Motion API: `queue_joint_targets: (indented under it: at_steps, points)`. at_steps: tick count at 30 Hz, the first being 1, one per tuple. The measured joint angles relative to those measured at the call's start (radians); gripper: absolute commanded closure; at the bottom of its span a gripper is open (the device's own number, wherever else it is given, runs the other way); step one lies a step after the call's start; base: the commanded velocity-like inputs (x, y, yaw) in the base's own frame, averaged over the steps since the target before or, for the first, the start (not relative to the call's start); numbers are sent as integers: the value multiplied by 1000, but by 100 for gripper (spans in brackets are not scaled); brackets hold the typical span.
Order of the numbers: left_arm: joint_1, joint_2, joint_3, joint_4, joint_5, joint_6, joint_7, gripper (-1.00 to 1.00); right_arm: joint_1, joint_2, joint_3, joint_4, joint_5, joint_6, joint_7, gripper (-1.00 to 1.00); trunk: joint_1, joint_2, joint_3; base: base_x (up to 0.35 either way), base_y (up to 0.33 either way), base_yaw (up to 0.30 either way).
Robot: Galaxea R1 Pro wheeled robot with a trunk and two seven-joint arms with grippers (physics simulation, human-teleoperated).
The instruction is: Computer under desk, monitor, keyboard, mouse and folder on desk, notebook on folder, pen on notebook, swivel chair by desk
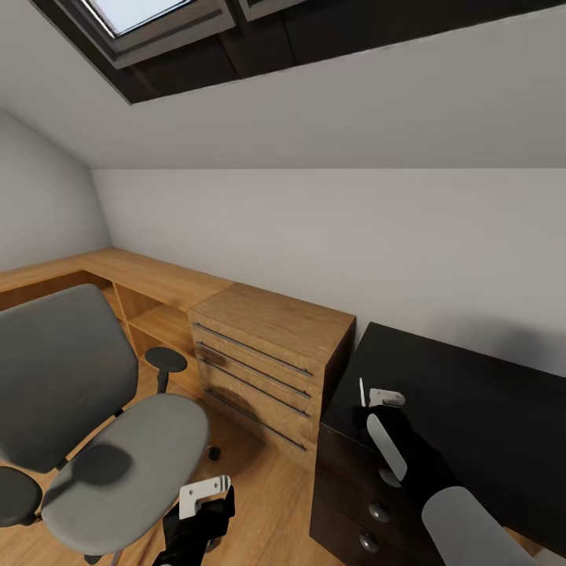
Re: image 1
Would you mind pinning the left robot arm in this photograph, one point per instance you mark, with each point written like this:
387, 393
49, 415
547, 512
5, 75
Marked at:
190, 524

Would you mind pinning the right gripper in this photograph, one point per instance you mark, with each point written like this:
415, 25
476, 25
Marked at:
360, 414

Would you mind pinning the swivel chair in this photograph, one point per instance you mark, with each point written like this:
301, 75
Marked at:
66, 367

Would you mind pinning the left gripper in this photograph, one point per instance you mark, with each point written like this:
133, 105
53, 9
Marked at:
211, 521

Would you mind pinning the fixed window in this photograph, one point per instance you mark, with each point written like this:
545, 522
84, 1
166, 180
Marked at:
155, 48

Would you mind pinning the desk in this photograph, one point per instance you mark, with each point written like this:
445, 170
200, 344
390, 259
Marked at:
500, 426

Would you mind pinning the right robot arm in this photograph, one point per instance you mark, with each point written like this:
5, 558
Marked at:
464, 533

